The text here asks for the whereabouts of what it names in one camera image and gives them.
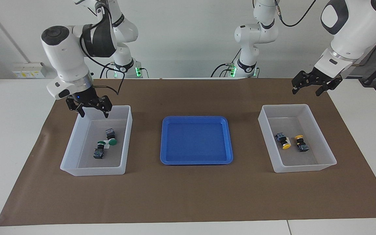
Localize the green push button switch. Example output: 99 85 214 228
105 128 118 146
93 140 107 160

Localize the yellow push button switch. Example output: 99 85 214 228
275 132 291 150
294 134 310 153

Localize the translucent plastic box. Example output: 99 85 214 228
258 104 337 173
60 105 133 177

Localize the blue plastic tray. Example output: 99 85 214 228
160 116 234 165

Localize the brown paper table mat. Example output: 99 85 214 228
0 78 376 226

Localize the black base cable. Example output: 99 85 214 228
99 62 115 79
211 49 241 78

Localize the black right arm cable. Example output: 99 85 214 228
79 33 125 96

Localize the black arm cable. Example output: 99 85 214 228
79 33 125 96
274 0 376 66

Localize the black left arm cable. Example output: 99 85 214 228
274 0 376 66

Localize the white wall socket box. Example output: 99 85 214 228
13 62 48 79

